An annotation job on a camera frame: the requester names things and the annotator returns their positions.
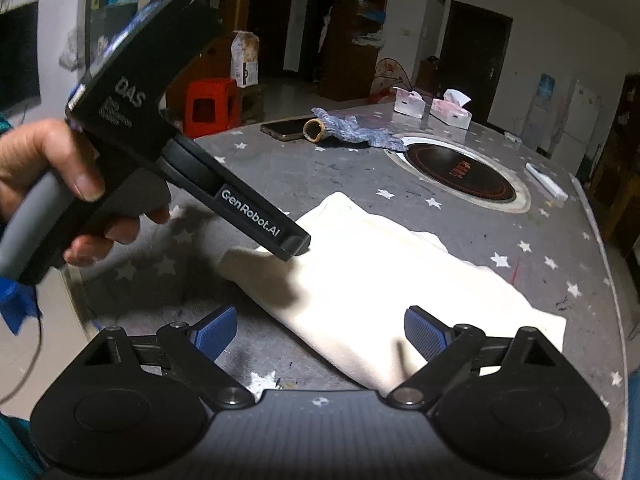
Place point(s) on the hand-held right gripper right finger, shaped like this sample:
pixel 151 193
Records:
pixel 425 332

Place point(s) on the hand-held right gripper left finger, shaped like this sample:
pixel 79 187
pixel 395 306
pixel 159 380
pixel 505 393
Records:
pixel 215 330

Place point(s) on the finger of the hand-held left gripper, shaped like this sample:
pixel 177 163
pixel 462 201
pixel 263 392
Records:
pixel 255 217

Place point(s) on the cream sweatshirt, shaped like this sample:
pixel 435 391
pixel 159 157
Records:
pixel 375 270

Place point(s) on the person's left hand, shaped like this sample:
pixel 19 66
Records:
pixel 45 145

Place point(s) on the red plastic stool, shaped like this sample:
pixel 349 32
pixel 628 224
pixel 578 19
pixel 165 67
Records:
pixel 210 92

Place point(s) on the black smartphone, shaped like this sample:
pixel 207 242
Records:
pixel 285 129

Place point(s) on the black television screen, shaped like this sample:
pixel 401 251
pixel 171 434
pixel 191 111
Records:
pixel 17 60

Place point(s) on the white paper bag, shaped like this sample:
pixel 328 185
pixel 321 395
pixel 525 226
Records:
pixel 245 57

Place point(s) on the blue knit glove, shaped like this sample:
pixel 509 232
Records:
pixel 360 130

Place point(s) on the round built-in induction cooktop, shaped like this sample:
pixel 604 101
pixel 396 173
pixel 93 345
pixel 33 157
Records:
pixel 460 170

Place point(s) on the dark wooden shelf cabinet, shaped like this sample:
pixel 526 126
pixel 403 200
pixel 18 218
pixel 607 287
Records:
pixel 350 60

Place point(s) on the white tissue pack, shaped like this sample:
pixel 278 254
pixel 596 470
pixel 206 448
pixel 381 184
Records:
pixel 410 105

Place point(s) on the white remote control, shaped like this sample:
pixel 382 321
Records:
pixel 545 180

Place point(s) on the pink ribbed food cover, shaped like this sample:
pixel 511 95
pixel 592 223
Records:
pixel 390 77

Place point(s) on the blue cloth strip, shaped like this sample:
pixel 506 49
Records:
pixel 17 305

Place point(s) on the small flat box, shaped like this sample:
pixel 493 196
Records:
pixel 513 138

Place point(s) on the pink tissue box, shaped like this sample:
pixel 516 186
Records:
pixel 452 112

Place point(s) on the person's teal clothing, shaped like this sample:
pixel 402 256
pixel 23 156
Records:
pixel 15 445

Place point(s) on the white water dispenser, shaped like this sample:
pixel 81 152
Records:
pixel 540 120

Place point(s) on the white refrigerator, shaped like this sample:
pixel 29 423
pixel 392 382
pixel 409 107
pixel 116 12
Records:
pixel 577 120

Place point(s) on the blue water bottle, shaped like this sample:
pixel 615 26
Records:
pixel 546 86

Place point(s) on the dark entrance door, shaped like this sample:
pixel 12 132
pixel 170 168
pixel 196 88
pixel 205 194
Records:
pixel 470 45

